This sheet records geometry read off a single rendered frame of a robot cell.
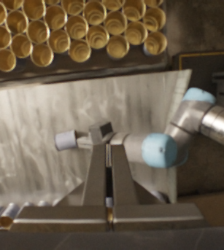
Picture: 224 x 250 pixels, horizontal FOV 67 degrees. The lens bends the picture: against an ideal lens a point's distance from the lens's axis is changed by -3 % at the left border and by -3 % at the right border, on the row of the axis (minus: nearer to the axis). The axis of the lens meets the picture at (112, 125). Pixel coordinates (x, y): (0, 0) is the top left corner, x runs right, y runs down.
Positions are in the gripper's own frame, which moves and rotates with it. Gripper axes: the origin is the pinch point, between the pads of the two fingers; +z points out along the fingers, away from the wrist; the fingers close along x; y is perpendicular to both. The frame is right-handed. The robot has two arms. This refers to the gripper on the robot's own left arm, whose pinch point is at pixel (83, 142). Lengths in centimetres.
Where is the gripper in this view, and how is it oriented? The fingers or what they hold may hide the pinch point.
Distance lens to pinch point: 60.5
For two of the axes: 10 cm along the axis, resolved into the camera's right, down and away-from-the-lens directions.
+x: -2.4, -9.4, -2.3
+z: -7.1, 0.1, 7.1
